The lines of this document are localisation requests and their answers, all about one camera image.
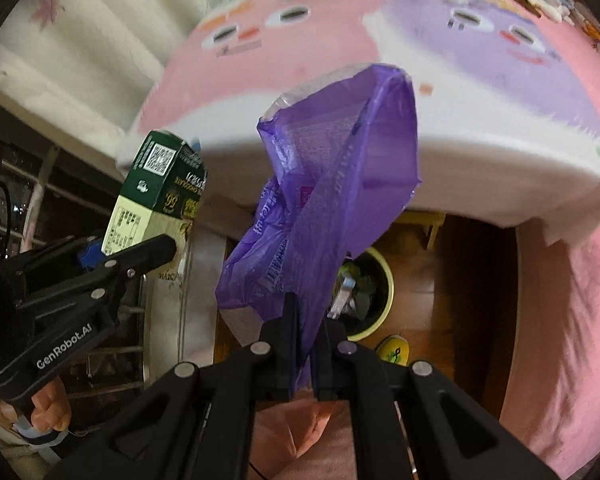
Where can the metal rack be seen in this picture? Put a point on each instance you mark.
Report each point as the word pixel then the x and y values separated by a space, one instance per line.
pixel 125 350

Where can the cartoon printed tablecloth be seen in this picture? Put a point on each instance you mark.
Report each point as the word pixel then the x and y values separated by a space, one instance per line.
pixel 480 110

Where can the blue trash bin yellow rim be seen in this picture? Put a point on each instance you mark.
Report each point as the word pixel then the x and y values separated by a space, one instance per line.
pixel 386 285

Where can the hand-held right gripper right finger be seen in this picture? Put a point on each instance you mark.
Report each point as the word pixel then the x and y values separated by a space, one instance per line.
pixel 327 360

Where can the dark green and cream carton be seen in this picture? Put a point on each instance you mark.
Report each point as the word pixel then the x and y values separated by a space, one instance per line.
pixel 150 195

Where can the purple plastic bag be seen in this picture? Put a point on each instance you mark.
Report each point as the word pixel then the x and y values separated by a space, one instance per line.
pixel 340 160

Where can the person's left hand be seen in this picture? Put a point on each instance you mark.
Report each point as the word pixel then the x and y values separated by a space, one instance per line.
pixel 50 407

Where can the pink bed blanket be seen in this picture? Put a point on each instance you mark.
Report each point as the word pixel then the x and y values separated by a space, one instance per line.
pixel 565 335

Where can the yellow slipper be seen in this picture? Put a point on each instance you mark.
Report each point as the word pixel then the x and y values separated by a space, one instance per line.
pixel 392 350

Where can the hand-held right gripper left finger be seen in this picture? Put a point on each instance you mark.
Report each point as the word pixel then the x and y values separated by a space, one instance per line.
pixel 280 355

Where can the person's left leg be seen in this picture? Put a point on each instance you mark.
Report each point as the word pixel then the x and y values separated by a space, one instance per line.
pixel 305 440

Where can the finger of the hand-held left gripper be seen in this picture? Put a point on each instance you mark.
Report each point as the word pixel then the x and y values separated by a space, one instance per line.
pixel 89 256
pixel 145 257

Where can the cream floral curtain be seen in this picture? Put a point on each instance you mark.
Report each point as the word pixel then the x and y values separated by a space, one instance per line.
pixel 105 35

